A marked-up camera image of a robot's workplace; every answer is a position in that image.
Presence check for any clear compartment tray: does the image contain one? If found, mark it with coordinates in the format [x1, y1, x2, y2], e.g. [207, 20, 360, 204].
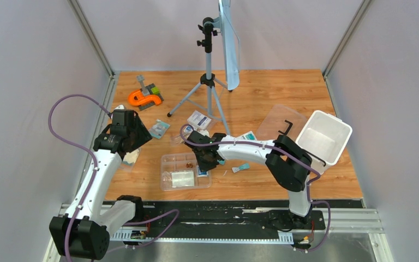
[160, 153, 212, 191]

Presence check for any white gauze pad packet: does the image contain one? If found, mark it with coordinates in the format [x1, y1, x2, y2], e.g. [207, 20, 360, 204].
[171, 171, 195, 188]

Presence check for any cotton swab bag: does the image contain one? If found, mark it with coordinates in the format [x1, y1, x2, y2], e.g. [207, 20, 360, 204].
[170, 135, 184, 146]

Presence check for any small teal tube sachet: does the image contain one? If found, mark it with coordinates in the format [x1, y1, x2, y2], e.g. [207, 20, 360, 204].
[231, 163, 250, 173]

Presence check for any teal white wipe packet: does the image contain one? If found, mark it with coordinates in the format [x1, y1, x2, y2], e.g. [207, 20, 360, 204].
[237, 131, 256, 140]

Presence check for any blue square alcohol pad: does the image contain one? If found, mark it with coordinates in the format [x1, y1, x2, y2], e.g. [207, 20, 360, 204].
[197, 169, 209, 177]

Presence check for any blue edged clear sachet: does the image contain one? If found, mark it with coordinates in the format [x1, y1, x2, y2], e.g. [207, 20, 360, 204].
[148, 119, 170, 139]

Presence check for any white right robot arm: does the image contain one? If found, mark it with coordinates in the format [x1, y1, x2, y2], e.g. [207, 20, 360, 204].
[184, 131, 312, 228]

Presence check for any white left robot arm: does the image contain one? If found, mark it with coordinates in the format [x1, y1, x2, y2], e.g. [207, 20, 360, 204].
[49, 109, 152, 261]

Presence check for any orange grey toy fixture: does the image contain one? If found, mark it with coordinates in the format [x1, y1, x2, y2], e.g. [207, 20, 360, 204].
[127, 75, 164, 111]

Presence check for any white boxed gauze pack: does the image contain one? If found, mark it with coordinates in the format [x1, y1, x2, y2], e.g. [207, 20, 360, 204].
[187, 110, 212, 130]

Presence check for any clear plastic lid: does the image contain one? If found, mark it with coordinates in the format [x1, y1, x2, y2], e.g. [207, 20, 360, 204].
[255, 104, 307, 140]

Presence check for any white tablet panel on tripod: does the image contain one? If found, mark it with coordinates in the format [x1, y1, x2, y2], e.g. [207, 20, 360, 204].
[219, 1, 240, 92]

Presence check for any white plastic box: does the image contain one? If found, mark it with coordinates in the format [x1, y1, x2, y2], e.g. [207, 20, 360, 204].
[296, 110, 353, 174]

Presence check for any grey tripod stand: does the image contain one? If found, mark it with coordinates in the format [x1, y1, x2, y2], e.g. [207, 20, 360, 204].
[167, 16, 231, 135]

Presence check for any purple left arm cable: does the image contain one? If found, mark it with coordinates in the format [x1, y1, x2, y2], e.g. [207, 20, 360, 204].
[47, 94, 180, 262]

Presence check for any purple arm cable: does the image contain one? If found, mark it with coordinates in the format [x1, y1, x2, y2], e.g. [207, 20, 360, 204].
[47, 94, 180, 262]
[179, 124, 331, 253]

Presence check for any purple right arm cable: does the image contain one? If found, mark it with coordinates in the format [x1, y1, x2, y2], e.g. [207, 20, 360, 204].
[179, 124, 331, 253]

